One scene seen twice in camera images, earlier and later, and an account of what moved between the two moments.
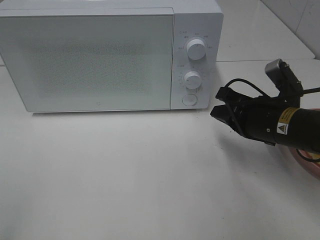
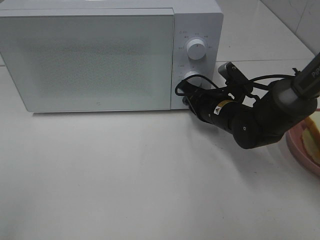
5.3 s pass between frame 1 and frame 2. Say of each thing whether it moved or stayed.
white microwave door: stayed
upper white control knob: stayed
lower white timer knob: stayed
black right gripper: moved
